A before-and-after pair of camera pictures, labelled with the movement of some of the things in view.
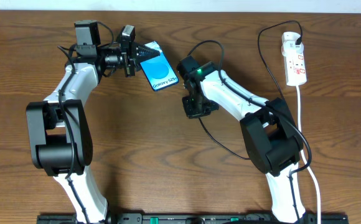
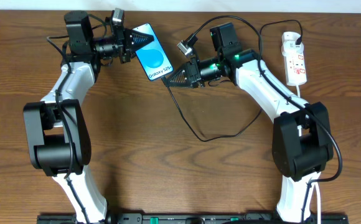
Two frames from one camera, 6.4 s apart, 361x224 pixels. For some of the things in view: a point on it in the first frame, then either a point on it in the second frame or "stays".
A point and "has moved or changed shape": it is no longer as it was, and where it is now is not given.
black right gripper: x=190 y=113 to x=192 y=75
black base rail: x=194 y=219 stays
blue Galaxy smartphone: x=158 y=70 has moved or changed shape
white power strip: x=294 y=63 stays
